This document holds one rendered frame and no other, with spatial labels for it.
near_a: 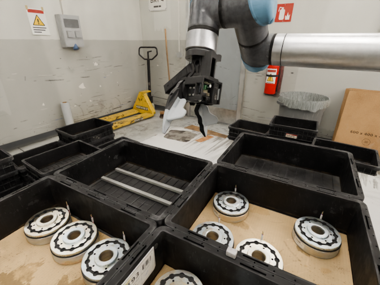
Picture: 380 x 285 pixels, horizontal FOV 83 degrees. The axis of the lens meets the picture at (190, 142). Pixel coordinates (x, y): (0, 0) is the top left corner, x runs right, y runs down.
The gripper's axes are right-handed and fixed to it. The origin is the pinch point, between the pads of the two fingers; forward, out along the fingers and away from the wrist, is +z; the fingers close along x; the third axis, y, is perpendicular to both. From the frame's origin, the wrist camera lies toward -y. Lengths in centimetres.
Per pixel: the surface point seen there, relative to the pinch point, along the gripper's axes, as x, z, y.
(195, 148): 59, 11, -47
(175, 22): 206, -170, -256
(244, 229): 13.5, 22.9, 13.3
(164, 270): -7.8, 29.3, 6.5
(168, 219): -7.3, 18.2, 5.5
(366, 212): 24.6, 12.0, 36.5
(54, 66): 51, -60, -320
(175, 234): -8.8, 19.4, 9.4
